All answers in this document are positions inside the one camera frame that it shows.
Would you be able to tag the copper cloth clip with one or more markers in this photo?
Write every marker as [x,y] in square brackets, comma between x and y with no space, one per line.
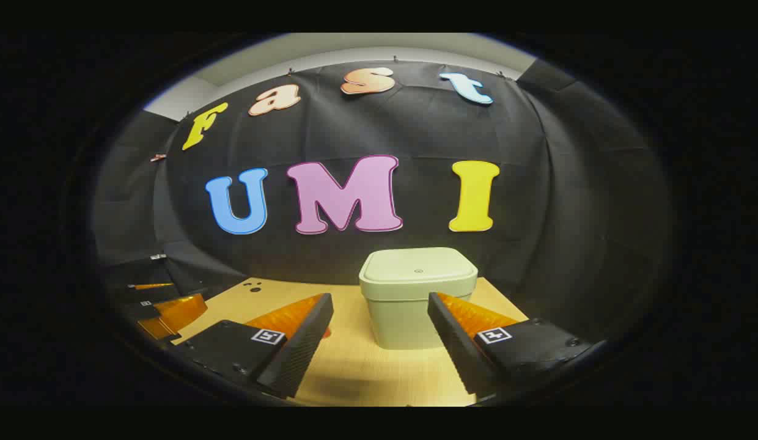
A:
[158,157]

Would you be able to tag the green desktop garbage bin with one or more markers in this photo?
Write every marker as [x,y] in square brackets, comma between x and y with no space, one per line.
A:
[409,305]

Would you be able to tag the wooden desktop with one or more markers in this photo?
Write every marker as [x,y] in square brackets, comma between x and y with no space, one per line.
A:
[367,366]

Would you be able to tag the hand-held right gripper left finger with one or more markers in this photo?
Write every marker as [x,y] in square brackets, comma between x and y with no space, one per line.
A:
[302,348]

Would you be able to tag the black backdrop cloth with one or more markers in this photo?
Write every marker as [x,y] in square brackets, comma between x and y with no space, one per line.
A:
[415,134]

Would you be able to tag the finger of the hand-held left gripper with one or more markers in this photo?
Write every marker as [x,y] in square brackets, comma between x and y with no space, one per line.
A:
[177,311]
[140,275]

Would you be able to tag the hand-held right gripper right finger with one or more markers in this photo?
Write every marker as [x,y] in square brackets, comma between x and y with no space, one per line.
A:
[455,345]

